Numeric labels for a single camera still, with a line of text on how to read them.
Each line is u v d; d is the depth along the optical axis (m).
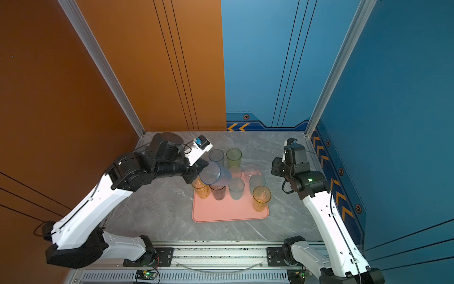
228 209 0.89
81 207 0.38
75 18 0.72
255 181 0.87
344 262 0.37
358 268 0.36
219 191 0.85
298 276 0.70
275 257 0.72
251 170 0.98
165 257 0.74
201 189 0.80
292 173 0.51
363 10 0.70
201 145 0.49
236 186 0.87
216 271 0.71
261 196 0.87
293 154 0.52
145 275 0.71
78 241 0.39
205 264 0.72
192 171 0.51
